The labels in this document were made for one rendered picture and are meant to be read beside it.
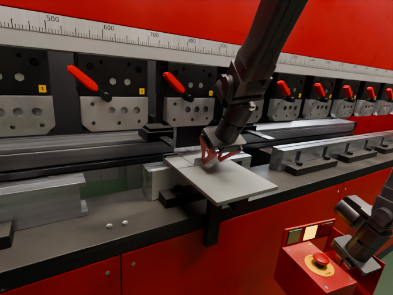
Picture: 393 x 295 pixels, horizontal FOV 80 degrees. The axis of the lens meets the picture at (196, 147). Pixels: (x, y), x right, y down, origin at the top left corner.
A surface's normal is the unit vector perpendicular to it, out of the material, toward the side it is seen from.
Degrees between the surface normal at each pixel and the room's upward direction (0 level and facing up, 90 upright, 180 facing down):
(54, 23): 90
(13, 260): 0
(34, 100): 90
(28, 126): 90
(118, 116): 90
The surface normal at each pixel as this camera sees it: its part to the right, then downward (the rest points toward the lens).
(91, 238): 0.07, -0.95
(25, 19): 0.51, 0.30
